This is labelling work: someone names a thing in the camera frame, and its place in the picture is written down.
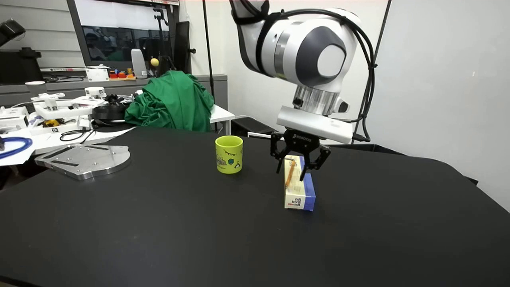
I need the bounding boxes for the green cloth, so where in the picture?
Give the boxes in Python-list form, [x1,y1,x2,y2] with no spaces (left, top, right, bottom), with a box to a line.
[123,69,217,134]

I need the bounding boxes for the small white box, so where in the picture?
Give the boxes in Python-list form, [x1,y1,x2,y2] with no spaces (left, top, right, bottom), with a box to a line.
[85,64,112,83]

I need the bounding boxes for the white side table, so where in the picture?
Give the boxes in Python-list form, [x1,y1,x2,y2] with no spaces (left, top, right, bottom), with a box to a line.
[0,89,236,167]

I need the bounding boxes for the large black computer monitor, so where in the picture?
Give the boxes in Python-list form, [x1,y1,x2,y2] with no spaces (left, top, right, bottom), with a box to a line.
[66,0,184,73]

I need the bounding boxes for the blue cable loop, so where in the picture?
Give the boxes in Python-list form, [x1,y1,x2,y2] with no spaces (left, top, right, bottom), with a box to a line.
[0,136,35,161]

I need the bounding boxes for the thin black pole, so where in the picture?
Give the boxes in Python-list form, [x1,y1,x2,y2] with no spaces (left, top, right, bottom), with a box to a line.
[201,0,217,99]

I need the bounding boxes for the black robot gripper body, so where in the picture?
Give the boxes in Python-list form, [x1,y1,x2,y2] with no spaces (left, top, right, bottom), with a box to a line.
[270,128,329,163]

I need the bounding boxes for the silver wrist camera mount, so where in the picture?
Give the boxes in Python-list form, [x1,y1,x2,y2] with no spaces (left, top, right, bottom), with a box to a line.
[276,104,357,147]

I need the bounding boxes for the white and blue carton box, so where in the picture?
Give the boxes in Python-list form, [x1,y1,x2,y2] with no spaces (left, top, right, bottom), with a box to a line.
[282,153,317,214]

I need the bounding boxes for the black coiled cable bundle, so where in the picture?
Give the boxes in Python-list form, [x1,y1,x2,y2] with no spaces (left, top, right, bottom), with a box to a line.
[91,94,134,132]

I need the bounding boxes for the black equipment case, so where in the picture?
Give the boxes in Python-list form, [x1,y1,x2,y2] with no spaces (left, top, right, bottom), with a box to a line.
[0,46,45,84]

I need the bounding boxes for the white plastic parts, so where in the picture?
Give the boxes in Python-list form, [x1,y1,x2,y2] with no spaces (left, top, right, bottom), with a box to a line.
[29,86,109,121]

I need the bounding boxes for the yellow-green mug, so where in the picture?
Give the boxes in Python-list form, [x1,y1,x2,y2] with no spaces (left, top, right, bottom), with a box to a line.
[214,134,246,175]

